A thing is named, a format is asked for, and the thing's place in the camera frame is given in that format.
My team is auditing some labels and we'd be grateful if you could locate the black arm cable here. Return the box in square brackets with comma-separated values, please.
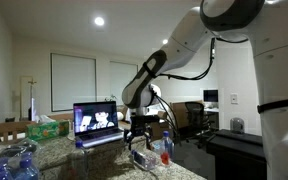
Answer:
[143, 36, 252, 143]

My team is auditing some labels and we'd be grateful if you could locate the black office chair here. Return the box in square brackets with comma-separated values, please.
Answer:
[183, 101, 218, 149]

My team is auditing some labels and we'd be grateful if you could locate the green tissue box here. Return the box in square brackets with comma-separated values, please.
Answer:
[25, 114, 70, 142]

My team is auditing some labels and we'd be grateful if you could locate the wrapped pack of water bottles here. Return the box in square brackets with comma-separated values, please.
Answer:
[0, 137, 42, 180]

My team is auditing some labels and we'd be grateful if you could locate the white desktop monitor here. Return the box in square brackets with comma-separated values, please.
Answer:
[202, 88, 220, 104]

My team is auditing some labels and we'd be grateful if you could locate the purple screen monitor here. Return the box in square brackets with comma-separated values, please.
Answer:
[28, 97, 38, 122]

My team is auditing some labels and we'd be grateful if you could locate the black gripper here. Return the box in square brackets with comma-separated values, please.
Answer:
[123, 114, 161, 152]

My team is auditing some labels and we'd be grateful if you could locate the grey speckled mat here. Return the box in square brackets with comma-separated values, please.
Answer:
[206, 129, 268, 180]

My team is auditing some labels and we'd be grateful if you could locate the tall cardboard box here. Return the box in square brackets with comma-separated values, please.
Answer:
[170, 100, 189, 131]

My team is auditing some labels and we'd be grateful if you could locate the white door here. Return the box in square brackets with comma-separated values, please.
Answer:
[19, 75, 35, 120]

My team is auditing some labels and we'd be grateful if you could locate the low cardboard box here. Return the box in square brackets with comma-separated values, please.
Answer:
[149, 120, 172, 141]

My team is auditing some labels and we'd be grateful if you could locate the wooden coat rack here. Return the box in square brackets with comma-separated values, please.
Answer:
[27, 79, 38, 101]

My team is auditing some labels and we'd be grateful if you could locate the white wall light switch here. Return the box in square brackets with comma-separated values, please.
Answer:
[230, 93, 239, 105]

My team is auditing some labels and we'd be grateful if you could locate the silver open laptop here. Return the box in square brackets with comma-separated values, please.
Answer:
[72, 100, 133, 149]

